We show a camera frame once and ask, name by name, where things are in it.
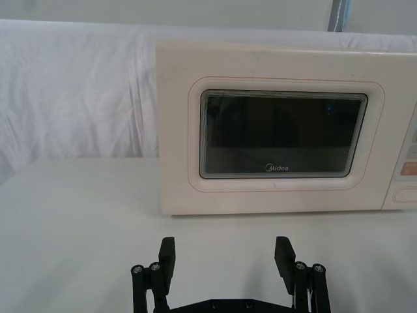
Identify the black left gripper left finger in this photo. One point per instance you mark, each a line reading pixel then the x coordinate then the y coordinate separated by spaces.
pixel 166 261

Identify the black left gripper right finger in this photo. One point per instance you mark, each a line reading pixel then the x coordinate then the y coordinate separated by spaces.
pixel 284 261

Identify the white table cloth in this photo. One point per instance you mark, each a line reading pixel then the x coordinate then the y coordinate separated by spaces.
pixel 81 234

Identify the cream microwave oven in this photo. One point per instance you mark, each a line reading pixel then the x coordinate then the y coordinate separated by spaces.
pixel 277 130

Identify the oven control panel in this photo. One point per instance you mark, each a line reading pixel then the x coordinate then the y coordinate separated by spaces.
pixel 405 156

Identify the white curtain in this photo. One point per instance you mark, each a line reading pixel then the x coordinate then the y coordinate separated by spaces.
pixel 75 91

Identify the grey striped post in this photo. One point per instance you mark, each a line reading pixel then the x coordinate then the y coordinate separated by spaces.
pixel 339 14

